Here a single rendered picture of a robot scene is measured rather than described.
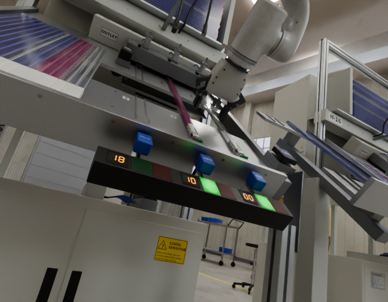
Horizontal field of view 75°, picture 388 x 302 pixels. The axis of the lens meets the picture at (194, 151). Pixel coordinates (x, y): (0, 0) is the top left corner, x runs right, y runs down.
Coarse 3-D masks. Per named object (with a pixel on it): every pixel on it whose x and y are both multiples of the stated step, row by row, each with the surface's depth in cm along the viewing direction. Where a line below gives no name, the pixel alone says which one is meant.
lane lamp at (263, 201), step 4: (256, 196) 44; (260, 196) 45; (260, 200) 43; (264, 200) 44; (268, 200) 45; (260, 204) 42; (264, 204) 43; (268, 204) 43; (268, 208) 42; (272, 208) 43
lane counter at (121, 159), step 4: (108, 152) 34; (112, 152) 35; (116, 152) 35; (108, 156) 33; (112, 156) 34; (116, 156) 34; (120, 156) 35; (124, 156) 35; (128, 156) 36; (108, 160) 33; (112, 160) 33; (116, 160) 33; (120, 160) 34; (124, 160) 34; (128, 160) 35; (116, 164) 33; (120, 164) 33; (124, 164) 33
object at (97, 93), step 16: (96, 96) 46; (112, 96) 50; (128, 96) 55; (128, 112) 47; (144, 112) 51; (160, 112) 56; (176, 128) 52; (208, 128) 62; (208, 144) 52; (224, 144) 57; (240, 144) 63; (256, 160) 58
